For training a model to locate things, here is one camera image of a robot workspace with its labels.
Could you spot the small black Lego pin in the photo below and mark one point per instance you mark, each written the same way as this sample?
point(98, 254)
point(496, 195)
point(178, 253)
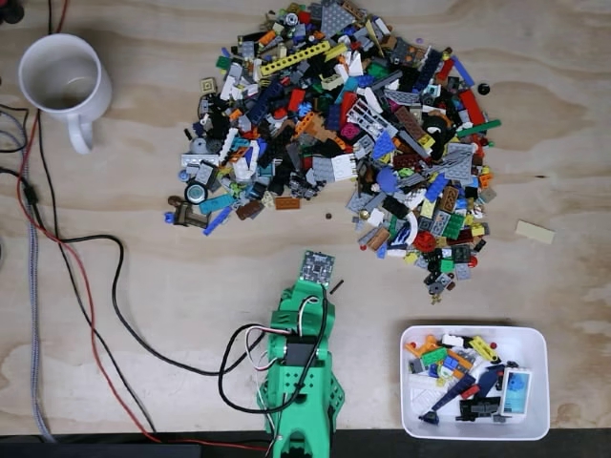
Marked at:
point(336, 286)

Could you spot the orange-brown Lego plate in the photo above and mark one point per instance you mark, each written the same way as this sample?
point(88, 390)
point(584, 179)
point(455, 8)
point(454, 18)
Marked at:
point(288, 203)

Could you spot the dark brown Lego plate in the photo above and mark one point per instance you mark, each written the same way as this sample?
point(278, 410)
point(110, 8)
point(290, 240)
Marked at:
point(249, 210)

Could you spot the long blue Lego plate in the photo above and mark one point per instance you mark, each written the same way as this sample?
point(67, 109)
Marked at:
point(217, 220)

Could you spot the orange Lego piece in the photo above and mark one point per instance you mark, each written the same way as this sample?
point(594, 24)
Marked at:
point(426, 344)

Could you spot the white Lego arch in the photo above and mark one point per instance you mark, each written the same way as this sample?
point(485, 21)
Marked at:
point(413, 224)

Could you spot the red round Lego dish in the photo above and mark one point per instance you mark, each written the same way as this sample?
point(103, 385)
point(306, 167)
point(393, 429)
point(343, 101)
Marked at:
point(424, 241)

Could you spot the teal Lego tile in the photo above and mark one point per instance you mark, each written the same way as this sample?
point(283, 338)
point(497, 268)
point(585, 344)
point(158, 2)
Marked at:
point(213, 204)

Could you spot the lime green Lego plate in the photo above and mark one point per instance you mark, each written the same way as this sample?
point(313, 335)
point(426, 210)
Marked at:
point(432, 355)

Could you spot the white Lego plate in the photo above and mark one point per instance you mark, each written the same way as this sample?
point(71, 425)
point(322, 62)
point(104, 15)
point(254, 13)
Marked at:
point(343, 167)

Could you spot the dark brown Lego figure piece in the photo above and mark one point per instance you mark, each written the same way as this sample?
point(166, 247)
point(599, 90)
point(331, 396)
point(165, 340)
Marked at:
point(191, 214)

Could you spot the white Lego piece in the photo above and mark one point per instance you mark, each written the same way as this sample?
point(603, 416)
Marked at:
point(454, 340)

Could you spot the green studded Lego plate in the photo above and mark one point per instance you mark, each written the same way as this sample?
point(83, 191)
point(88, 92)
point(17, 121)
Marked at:
point(453, 224)

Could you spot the long dark blue Lego wedge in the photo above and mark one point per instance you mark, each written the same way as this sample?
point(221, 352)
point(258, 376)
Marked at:
point(448, 396)

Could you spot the short blue Lego plate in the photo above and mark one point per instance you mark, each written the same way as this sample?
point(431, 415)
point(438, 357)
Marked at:
point(435, 187)

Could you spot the blue Lego wedge plate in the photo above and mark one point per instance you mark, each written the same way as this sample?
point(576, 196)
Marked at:
point(383, 145)

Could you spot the brown studded Lego plate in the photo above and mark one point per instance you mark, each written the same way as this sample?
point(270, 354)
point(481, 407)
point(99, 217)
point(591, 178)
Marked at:
point(449, 198)

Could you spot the light grey Lego plate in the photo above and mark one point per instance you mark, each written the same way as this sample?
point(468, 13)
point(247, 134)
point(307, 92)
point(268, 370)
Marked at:
point(198, 159)

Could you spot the yellow Lego piece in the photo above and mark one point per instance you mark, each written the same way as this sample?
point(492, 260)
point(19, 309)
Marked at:
point(482, 347)

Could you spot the grey Lego lattice window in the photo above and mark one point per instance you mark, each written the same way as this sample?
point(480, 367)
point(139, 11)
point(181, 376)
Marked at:
point(368, 115)

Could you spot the small red Lego brick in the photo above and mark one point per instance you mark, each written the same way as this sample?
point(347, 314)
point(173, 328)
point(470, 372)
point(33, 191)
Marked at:
point(296, 99)

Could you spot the large grey Lego wedge plate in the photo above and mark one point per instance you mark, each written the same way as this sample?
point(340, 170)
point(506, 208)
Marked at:
point(458, 161)

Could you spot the tan printed Lego tile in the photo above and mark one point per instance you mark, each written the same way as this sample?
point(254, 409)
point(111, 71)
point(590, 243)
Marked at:
point(208, 86)

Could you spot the tan Lego plate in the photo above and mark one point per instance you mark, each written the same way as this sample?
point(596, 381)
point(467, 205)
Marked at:
point(534, 232)

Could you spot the yellow Lego beam with holes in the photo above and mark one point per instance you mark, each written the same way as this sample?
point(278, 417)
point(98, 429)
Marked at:
point(296, 57)

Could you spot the white plastic bin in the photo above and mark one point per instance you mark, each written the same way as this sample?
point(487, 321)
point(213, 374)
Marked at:
point(537, 381)

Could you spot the long green Lego plate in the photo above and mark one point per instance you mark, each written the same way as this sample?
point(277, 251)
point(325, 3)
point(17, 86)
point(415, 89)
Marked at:
point(479, 128)

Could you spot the small green Lego brick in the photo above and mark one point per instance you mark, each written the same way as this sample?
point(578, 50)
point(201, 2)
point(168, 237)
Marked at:
point(222, 62)

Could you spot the long red Lego brick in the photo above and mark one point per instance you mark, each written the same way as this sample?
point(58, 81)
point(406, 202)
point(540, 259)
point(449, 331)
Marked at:
point(471, 105)

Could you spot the black round Lego piece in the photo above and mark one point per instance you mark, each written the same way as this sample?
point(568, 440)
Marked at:
point(483, 89)

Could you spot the dark grey Lego wedge plate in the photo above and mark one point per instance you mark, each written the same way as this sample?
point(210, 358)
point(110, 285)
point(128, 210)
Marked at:
point(336, 16)

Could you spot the white panel with blue print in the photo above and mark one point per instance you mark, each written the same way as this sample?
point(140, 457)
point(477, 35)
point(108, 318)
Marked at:
point(515, 391)

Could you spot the white ceramic mug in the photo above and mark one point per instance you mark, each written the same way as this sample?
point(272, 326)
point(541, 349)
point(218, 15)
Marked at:
point(64, 78)

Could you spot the black object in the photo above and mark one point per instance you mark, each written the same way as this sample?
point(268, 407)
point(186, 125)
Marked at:
point(9, 9)

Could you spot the green camera circuit board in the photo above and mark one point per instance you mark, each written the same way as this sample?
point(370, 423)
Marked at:
point(318, 267)

